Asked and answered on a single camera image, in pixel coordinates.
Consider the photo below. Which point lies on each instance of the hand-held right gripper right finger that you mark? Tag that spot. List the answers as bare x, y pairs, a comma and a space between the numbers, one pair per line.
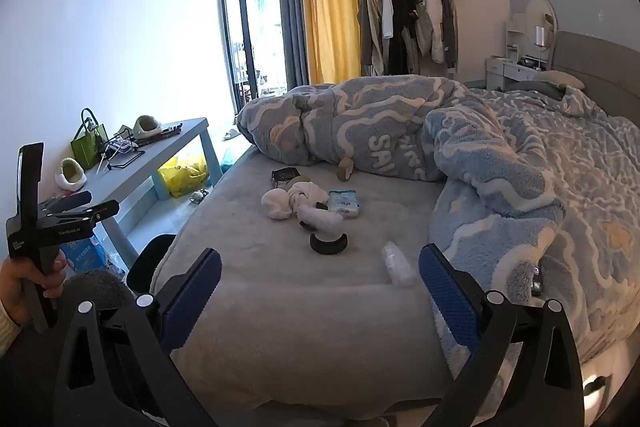
450, 297

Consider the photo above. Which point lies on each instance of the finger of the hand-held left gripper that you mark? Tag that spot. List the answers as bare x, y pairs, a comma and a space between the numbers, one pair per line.
95, 212
67, 202

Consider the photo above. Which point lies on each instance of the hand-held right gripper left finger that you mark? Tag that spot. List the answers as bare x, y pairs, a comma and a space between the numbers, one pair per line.
192, 297

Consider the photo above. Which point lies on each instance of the black tape roll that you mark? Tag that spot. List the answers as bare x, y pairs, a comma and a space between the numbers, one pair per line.
327, 246

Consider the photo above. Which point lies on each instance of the blue tissue packet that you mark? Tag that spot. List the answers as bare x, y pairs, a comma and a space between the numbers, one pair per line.
344, 204

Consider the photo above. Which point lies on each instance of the knotted white sock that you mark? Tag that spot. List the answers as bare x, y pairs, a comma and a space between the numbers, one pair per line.
306, 193

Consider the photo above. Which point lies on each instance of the beige cardboard tape core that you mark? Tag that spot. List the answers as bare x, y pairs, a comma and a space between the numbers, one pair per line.
345, 170

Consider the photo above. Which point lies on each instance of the person's left hand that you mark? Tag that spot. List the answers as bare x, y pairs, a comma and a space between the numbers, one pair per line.
12, 287

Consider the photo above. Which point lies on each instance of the green plush slipper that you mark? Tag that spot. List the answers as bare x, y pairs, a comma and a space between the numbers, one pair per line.
72, 177
147, 127

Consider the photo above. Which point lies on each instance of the blue printed package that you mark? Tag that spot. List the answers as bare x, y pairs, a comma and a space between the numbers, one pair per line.
87, 254

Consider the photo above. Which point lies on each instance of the green handbag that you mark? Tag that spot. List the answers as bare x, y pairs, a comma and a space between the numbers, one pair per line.
90, 147

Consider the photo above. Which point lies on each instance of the yellow plastic bag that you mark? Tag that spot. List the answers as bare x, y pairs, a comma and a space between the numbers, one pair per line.
182, 177

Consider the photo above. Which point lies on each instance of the blue-grey side table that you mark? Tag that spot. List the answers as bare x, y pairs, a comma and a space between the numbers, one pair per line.
165, 147

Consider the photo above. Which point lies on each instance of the small grey floor toy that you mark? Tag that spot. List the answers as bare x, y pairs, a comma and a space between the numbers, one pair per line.
200, 196

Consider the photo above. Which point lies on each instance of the grey bed mattress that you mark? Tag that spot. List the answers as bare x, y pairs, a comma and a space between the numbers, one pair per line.
300, 307

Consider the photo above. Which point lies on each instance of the cream sock ball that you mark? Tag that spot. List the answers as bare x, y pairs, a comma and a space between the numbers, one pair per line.
277, 205

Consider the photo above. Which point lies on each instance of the teal plush toy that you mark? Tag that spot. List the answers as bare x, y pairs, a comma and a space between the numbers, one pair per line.
230, 159

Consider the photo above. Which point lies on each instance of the rolled white sock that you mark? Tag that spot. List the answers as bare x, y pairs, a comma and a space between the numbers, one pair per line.
325, 219

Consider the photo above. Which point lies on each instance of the blue patterned fleece blanket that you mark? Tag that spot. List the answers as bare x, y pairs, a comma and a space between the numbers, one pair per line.
500, 157

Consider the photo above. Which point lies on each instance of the pale floor slipper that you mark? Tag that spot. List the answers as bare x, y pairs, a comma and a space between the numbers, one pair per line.
232, 135

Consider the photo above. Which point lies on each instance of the dark grey pillow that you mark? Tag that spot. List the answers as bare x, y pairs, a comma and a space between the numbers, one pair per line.
530, 89

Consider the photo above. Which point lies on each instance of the white vanity table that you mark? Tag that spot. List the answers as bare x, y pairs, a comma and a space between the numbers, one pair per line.
505, 69

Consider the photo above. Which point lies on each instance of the black framed glass door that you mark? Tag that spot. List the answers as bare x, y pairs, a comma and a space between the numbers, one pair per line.
245, 32

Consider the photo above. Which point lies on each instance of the beige pillow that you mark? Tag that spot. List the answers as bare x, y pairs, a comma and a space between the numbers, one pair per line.
562, 78

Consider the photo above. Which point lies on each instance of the dark grey hanging coat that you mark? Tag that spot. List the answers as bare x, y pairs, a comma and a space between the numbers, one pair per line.
451, 27

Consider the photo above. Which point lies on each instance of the white hanging puffer jacket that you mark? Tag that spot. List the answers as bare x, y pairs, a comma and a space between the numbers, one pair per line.
435, 27

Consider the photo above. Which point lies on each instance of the grey upholstered headboard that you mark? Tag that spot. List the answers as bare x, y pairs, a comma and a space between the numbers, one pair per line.
600, 67

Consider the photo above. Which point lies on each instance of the silver table lamp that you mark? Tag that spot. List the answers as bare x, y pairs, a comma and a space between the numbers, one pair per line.
540, 36

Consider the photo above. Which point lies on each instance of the beige hanging jacket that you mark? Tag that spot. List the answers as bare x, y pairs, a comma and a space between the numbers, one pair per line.
372, 22

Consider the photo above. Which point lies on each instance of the white hanging shirt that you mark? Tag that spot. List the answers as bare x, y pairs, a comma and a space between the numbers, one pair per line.
387, 12

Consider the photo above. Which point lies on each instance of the round white mirror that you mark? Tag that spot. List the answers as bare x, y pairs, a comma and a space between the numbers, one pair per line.
540, 12

